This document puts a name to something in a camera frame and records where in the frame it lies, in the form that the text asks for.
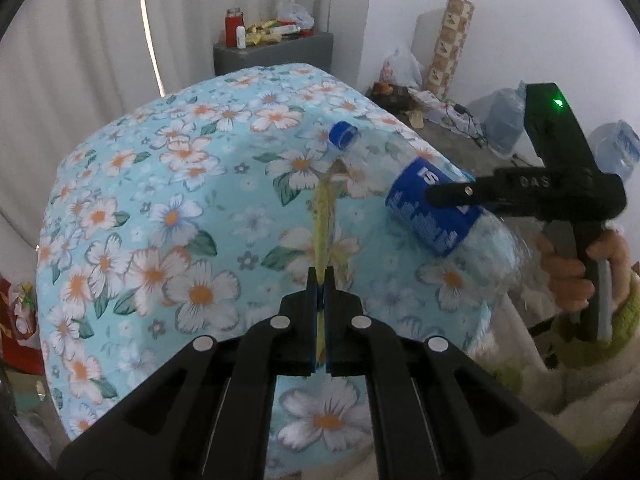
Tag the yellow-green banana peel strip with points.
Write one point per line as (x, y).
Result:
(322, 220)

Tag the white plastic shopping bag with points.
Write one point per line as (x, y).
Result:
(402, 70)

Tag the white printed cloth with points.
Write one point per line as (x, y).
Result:
(432, 100)

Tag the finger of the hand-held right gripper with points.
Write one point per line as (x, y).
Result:
(460, 195)

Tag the person's right hand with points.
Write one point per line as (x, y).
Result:
(565, 285)

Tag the red bag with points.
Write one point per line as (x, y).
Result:
(20, 350)

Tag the translucent knotted plastic bag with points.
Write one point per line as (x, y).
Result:
(295, 12)

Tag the grey cabinet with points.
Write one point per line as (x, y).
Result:
(280, 52)

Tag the patterned checkered roll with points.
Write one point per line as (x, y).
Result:
(450, 45)

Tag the blue water jug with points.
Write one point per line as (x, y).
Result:
(505, 120)

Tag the red candle jar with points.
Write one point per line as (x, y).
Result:
(233, 22)

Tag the floral blue blanket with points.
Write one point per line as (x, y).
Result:
(150, 210)

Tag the cream fluffy robe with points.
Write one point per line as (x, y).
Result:
(590, 410)

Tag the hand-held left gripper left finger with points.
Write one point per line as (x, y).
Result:
(315, 325)

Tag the small white bottle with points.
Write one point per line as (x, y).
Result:
(241, 37)

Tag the clear plastic water bottle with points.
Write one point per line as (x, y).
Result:
(420, 222)

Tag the brown paper piece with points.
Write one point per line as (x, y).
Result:
(416, 119)

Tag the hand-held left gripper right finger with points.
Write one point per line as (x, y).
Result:
(328, 330)

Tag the pile of snack packets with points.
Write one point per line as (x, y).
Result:
(270, 30)

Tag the white curtain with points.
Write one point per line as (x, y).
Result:
(75, 60)

